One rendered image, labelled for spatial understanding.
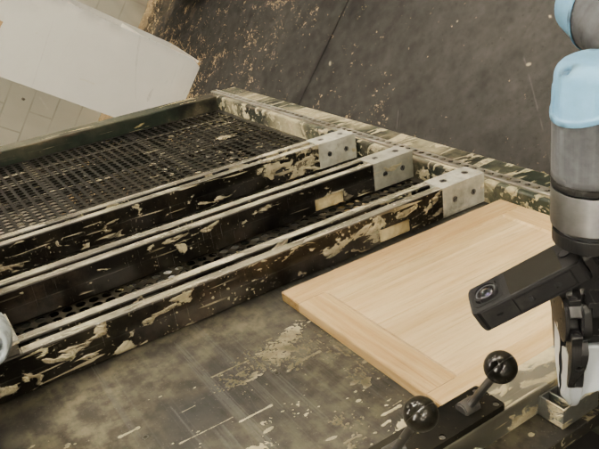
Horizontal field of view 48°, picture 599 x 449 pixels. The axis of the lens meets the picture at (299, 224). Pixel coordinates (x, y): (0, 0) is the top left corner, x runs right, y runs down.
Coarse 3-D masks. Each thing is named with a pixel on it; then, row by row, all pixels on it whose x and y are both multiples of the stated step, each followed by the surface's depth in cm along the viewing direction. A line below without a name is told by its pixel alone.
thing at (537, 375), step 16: (544, 352) 94; (528, 368) 92; (544, 368) 91; (496, 384) 89; (512, 384) 89; (528, 384) 89; (544, 384) 88; (512, 400) 86; (528, 400) 87; (496, 416) 84; (512, 416) 86; (528, 416) 88; (480, 432) 83; (496, 432) 85; (448, 448) 81; (464, 448) 82
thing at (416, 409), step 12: (420, 396) 71; (408, 408) 70; (420, 408) 70; (432, 408) 70; (408, 420) 70; (420, 420) 70; (432, 420) 70; (408, 432) 74; (420, 432) 71; (396, 444) 77
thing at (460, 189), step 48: (432, 192) 143; (480, 192) 151; (288, 240) 130; (336, 240) 132; (144, 288) 119; (192, 288) 117; (240, 288) 123; (48, 336) 109; (96, 336) 110; (144, 336) 115; (0, 384) 104
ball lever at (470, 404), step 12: (492, 360) 76; (504, 360) 75; (492, 372) 76; (504, 372) 75; (516, 372) 76; (480, 384) 81; (468, 396) 85; (480, 396) 81; (456, 408) 84; (468, 408) 83
